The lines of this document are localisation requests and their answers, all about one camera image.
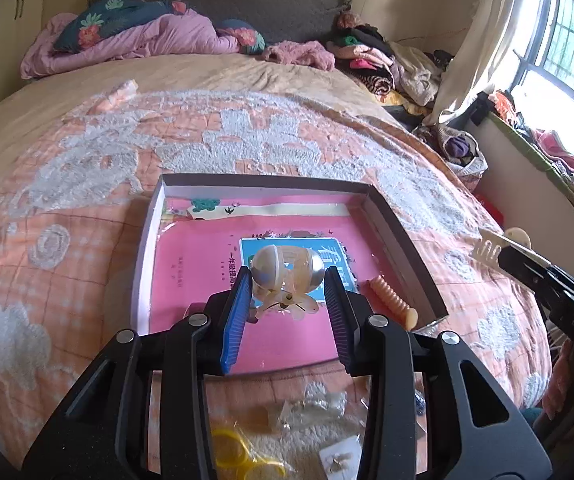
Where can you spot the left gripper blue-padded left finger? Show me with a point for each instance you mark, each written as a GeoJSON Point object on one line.
{"type": "Point", "coordinates": [234, 318]}

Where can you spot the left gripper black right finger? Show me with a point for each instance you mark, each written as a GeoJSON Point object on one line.
{"type": "Point", "coordinates": [348, 312]}

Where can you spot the pearl flower hair clip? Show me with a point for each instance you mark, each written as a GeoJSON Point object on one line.
{"type": "Point", "coordinates": [283, 278]}

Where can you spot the cream claw hair clip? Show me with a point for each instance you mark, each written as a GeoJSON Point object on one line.
{"type": "Point", "coordinates": [489, 245]}

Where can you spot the clear bag of jewelry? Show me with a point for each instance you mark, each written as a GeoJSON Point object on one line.
{"type": "Point", "coordinates": [316, 406]}

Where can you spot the pink children's book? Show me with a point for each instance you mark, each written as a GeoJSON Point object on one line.
{"type": "Point", "coordinates": [199, 246]}

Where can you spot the red plastic box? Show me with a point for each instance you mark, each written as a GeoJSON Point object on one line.
{"type": "Point", "coordinates": [494, 212]}

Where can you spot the shallow cardboard box tray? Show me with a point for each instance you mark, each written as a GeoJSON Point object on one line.
{"type": "Point", "coordinates": [420, 289]}

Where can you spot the clothes on window sill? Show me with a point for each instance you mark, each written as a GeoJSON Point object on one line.
{"type": "Point", "coordinates": [543, 148]}

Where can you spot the floral laundry bag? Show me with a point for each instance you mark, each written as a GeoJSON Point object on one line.
{"type": "Point", "coordinates": [459, 149]}

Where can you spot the window with grille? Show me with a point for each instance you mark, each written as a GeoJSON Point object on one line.
{"type": "Point", "coordinates": [543, 87]}

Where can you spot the cream curtain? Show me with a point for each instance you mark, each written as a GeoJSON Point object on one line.
{"type": "Point", "coordinates": [479, 57]}

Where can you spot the pile of clothes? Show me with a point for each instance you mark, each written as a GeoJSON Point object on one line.
{"type": "Point", "coordinates": [382, 66]}

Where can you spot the pink fluffy garment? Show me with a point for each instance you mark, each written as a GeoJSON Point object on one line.
{"type": "Point", "coordinates": [310, 53]}

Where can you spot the pink purple duvet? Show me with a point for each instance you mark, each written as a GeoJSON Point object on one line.
{"type": "Point", "coordinates": [187, 33]}

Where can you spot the tan bed sheet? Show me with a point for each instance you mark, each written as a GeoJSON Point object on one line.
{"type": "Point", "coordinates": [92, 85]}

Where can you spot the dark floral pillow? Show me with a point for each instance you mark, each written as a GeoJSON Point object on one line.
{"type": "Point", "coordinates": [106, 18]}

